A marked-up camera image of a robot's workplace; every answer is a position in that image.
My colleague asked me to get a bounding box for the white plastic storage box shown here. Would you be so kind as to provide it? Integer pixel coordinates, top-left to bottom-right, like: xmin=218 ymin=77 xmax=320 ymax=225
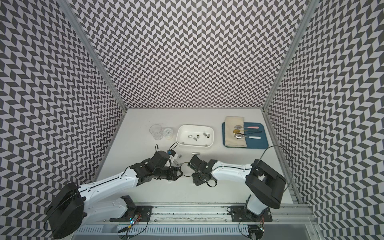
xmin=176 ymin=125 xmax=215 ymax=148

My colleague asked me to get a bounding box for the aluminium front rail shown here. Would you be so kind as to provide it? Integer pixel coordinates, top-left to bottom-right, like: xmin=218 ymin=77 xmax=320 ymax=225
xmin=141 ymin=203 xmax=317 ymax=225

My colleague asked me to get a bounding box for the clear plastic lid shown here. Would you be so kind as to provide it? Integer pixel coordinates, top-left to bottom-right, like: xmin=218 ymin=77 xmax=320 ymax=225
xmin=163 ymin=127 xmax=174 ymax=140

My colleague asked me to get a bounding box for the pink handled spoon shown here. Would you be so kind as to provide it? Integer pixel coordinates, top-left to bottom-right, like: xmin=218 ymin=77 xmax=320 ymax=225
xmin=234 ymin=125 xmax=260 ymax=130

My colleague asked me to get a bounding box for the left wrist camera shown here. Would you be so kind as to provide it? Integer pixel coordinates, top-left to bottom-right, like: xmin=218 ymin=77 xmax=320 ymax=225
xmin=168 ymin=150 xmax=178 ymax=159

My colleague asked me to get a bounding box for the clear plastic cup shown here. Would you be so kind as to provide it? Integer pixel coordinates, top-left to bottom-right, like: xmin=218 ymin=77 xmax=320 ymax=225
xmin=149 ymin=124 xmax=163 ymax=141

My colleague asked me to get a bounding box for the blue tray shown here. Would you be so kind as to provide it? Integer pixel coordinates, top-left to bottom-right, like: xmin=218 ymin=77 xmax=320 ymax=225
xmin=222 ymin=122 xmax=269 ymax=150

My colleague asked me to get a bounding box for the gold black handled spoon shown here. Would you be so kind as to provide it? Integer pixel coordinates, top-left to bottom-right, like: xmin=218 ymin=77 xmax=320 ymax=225
xmin=233 ymin=130 xmax=262 ymax=135

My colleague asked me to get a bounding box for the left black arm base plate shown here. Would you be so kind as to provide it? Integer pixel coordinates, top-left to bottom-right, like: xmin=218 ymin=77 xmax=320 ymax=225
xmin=110 ymin=196 xmax=154 ymax=223

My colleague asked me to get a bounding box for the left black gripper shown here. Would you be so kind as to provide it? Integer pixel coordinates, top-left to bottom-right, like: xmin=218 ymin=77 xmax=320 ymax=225
xmin=154 ymin=166 xmax=184 ymax=181

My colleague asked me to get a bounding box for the beige cloth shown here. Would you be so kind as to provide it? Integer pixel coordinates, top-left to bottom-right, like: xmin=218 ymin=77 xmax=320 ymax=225
xmin=225 ymin=117 xmax=247 ymax=148

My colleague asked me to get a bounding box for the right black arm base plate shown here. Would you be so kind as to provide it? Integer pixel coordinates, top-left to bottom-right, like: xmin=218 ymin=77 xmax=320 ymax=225
xmin=227 ymin=205 xmax=273 ymax=223

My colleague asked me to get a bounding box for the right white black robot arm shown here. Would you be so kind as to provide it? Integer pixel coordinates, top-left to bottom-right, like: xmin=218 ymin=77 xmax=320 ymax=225
xmin=188 ymin=156 xmax=287 ymax=222

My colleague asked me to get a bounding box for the white handled spoon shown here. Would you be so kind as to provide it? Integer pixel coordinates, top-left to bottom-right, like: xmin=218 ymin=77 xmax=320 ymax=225
xmin=235 ymin=134 xmax=262 ymax=140

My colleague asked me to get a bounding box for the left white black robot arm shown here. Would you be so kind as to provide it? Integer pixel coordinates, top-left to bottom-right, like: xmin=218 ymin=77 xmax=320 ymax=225
xmin=44 ymin=150 xmax=180 ymax=240

